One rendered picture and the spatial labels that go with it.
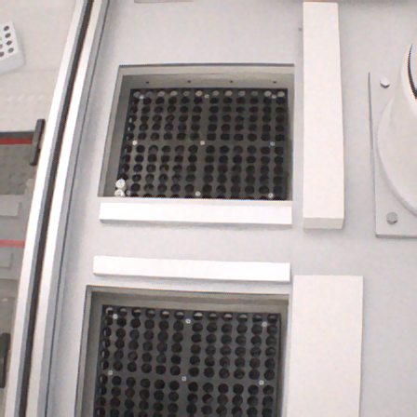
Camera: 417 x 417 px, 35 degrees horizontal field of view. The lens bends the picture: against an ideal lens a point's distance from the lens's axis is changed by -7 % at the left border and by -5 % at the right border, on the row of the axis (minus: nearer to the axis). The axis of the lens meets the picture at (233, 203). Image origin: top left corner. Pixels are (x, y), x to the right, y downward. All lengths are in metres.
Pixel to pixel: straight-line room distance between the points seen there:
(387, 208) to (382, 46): 0.25
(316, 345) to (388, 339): 0.09
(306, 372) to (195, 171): 0.31
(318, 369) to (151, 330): 0.22
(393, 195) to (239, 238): 0.19
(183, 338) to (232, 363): 0.07
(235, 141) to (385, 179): 0.22
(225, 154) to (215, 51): 0.14
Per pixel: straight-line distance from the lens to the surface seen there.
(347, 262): 0.82
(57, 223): 0.83
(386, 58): 0.96
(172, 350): 0.85
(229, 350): 0.87
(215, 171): 0.91
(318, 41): 0.92
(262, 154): 0.92
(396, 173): 0.83
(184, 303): 0.92
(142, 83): 1.03
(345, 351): 0.78
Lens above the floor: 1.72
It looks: 67 degrees down
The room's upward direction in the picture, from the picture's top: 11 degrees counter-clockwise
